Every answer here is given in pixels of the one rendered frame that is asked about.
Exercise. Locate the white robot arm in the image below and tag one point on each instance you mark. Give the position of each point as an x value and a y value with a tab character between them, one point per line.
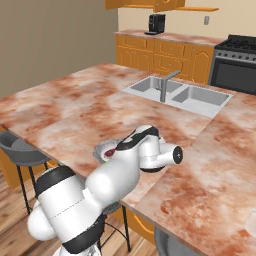
76	200

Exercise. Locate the dark red steak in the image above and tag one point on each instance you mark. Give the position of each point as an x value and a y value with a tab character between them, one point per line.
109	153

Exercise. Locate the grey round plate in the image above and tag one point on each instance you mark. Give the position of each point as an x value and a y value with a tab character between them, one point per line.
99	152

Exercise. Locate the grey sink tap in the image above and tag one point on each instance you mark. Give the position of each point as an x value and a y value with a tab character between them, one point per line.
163	90

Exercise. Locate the steel double sink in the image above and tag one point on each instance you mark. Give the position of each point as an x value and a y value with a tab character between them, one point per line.
200	98

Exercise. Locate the orange base cupboard run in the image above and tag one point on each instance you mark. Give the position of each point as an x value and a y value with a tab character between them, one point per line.
166	55

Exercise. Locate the grey bar stool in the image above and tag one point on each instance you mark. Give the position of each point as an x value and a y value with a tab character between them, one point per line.
20	153
126	226
168	245

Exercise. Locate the black coffee machine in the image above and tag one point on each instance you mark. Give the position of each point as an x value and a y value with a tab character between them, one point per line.
156	22

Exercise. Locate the black and steel stove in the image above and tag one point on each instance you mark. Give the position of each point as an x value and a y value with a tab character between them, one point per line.
233	71

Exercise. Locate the orange wall cabinet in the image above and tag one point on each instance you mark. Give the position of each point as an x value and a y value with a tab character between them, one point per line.
160	4

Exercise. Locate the grey wall socket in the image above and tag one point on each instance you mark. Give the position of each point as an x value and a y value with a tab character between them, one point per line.
206	20

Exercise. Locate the orange wall shelf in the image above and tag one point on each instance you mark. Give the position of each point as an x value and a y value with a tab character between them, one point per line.
200	8

